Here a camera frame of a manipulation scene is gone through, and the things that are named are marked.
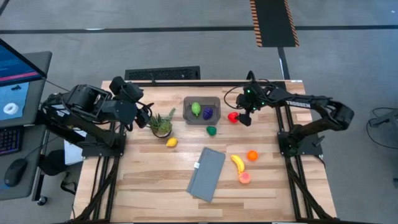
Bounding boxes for black computer mouse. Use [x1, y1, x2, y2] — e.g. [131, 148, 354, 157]
[3, 157, 28, 188]

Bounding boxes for thin black desk cable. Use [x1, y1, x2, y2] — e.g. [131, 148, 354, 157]
[43, 79, 71, 93]

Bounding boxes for folded grey cloth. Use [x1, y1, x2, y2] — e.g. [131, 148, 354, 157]
[185, 147, 227, 203]

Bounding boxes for grey side desk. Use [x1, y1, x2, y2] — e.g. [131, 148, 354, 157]
[0, 123, 48, 202]

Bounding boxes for purple toy grapes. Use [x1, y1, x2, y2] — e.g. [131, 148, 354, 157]
[202, 106, 215, 121]

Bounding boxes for potted succulent plant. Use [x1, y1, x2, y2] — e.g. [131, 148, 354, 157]
[146, 108, 177, 139]

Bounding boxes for yellow toy banana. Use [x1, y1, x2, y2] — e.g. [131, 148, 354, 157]
[230, 154, 246, 174]

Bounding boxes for pink toy peach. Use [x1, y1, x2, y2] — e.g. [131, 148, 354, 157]
[238, 170, 252, 185]

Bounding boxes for black rounded bag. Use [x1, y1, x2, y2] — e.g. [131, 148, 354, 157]
[39, 149, 68, 177]

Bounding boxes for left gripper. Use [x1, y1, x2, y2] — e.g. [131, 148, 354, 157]
[101, 76, 153, 129]

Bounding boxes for black floor grille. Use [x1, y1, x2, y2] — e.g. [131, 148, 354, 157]
[124, 65, 201, 81]

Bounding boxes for white paper sheet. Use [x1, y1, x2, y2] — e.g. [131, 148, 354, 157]
[63, 127, 88, 166]

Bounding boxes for black floor cable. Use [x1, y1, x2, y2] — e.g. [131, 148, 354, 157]
[366, 107, 398, 150]

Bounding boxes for dark grey floor stand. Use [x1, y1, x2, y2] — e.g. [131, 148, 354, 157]
[369, 108, 398, 128]

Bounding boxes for black desk leg with caster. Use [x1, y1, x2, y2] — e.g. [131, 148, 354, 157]
[30, 164, 50, 207]

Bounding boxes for computer monitor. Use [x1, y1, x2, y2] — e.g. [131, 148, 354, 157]
[0, 39, 49, 88]

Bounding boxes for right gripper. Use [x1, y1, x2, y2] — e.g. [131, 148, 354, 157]
[236, 81, 274, 127]

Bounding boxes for black mat with orange stripes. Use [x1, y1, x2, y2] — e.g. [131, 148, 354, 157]
[249, 0, 300, 48]

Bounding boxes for screen showing white ring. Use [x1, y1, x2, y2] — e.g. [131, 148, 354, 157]
[0, 77, 46, 128]

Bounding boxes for black keyboard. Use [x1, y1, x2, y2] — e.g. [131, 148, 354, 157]
[0, 126, 23, 156]

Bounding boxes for translucent grey plastic container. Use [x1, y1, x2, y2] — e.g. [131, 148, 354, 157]
[182, 96, 222, 126]

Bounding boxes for black looped gripper cable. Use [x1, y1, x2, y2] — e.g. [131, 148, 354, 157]
[223, 82, 249, 110]

